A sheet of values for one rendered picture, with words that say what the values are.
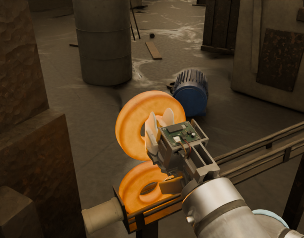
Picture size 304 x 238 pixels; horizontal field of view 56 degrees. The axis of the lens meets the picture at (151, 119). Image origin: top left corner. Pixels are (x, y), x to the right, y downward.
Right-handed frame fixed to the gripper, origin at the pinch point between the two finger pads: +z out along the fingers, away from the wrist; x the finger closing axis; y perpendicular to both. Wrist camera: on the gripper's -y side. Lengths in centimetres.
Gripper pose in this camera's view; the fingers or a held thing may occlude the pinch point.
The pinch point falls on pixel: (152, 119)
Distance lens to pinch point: 59.8
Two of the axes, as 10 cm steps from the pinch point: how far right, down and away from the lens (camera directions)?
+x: -9.0, 2.2, -3.6
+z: -4.1, -6.7, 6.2
